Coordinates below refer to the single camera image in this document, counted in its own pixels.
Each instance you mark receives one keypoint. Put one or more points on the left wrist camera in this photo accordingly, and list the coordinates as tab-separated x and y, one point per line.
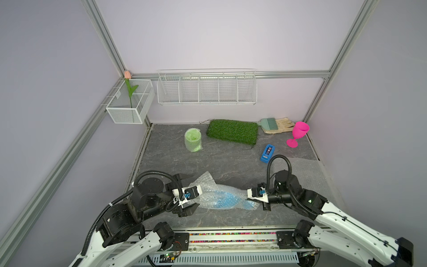
189	193

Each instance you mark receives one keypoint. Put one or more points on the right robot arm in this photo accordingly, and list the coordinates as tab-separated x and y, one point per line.
325	226

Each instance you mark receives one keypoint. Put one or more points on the aluminium front rail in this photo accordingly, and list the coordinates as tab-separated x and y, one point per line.
233	237

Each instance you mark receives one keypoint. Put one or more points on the green plastic wine glass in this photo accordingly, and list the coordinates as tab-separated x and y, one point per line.
193	137

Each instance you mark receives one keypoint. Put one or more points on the bubble wrap sheet stack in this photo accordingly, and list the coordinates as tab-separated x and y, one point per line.
311	176

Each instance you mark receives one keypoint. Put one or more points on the blue tape dispenser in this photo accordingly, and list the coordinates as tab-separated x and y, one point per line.
267	153

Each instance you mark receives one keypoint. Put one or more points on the white mesh corner basket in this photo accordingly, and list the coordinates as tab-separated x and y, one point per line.
119	107

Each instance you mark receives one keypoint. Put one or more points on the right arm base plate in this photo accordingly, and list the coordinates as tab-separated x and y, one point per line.
287	240

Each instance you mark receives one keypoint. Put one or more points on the white vent grille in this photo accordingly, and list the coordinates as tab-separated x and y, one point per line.
238	259

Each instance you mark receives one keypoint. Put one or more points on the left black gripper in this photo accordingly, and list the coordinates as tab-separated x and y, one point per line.
184	210

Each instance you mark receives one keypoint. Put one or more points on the blue plastic wine glass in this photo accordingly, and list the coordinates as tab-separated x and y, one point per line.
226	200

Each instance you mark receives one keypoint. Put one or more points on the green artificial grass mat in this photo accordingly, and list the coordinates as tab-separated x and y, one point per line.
233	131

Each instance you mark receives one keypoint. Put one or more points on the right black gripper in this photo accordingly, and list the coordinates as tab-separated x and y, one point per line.
265	207

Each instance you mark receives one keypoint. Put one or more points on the pink plastic wine glass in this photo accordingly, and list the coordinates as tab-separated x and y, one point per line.
299	131

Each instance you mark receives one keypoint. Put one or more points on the white wire wall basket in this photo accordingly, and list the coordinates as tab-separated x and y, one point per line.
207	87

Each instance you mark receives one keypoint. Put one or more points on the artificial tulip flower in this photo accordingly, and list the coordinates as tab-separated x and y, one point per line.
131	89

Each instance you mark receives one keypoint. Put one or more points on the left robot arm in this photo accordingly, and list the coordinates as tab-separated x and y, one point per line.
118	237

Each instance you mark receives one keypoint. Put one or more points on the beige work glove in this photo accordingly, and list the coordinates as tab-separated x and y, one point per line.
276	126

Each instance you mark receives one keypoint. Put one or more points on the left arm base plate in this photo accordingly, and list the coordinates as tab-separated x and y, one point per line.
179	242

